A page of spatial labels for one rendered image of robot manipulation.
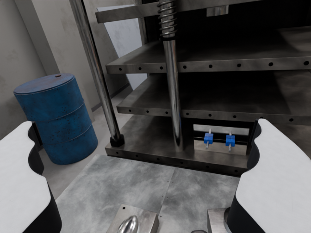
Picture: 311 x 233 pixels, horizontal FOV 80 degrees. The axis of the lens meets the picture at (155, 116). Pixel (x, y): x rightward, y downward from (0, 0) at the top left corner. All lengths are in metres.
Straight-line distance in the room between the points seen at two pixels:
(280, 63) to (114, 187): 0.90
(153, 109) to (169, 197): 0.46
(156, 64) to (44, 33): 2.08
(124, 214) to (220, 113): 0.62
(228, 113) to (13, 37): 2.62
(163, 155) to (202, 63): 0.54
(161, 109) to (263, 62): 0.52
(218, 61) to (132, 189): 0.70
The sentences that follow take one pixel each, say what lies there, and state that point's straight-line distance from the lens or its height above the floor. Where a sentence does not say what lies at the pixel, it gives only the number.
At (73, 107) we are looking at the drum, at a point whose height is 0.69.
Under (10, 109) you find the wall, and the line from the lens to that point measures 2.90.
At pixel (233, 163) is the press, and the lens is 1.06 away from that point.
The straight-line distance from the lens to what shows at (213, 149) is 1.10.
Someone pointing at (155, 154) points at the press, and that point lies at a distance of 1.11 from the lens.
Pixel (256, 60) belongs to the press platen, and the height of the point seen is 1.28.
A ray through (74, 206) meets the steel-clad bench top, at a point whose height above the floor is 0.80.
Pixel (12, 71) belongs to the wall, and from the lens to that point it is 2.90.
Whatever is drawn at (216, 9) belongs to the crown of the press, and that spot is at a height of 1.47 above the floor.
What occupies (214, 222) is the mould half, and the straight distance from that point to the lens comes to 0.70.
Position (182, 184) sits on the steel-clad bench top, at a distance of 0.93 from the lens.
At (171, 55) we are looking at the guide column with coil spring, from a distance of 0.86.
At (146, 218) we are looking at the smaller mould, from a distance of 0.77.
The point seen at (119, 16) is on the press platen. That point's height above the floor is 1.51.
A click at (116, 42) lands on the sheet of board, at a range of 3.57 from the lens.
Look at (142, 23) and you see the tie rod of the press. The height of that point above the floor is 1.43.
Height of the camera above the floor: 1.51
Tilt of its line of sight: 30 degrees down
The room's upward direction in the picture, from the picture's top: 9 degrees counter-clockwise
